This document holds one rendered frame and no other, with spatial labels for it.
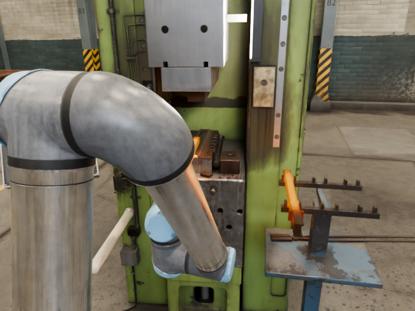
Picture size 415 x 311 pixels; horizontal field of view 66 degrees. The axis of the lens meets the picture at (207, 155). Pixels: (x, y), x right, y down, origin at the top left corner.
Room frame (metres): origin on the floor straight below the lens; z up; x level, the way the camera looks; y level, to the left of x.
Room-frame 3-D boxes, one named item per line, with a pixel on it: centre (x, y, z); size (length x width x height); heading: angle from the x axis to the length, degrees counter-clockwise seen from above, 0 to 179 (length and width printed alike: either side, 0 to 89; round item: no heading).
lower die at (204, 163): (1.51, 0.06, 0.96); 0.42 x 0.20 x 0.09; 174
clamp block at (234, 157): (1.35, -0.10, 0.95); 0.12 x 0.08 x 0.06; 174
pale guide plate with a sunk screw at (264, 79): (1.40, -0.25, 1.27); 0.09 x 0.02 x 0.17; 84
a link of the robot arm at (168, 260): (0.76, 0.10, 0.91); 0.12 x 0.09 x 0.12; 71
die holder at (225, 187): (1.52, 0.00, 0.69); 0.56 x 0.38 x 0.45; 174
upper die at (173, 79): (1.51, 0.06, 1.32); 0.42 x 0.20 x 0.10; 174
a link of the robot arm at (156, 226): (0.76, 0.11, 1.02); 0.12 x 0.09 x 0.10; 174
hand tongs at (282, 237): (1.14, -0.56, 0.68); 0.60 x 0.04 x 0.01; 88
